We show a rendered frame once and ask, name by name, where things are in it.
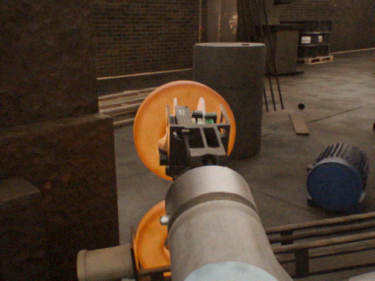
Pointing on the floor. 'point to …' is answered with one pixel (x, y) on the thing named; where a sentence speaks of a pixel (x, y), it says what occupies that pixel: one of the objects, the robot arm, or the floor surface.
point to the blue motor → (338, 179)
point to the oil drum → (236, 87)
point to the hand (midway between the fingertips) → (184, 120)
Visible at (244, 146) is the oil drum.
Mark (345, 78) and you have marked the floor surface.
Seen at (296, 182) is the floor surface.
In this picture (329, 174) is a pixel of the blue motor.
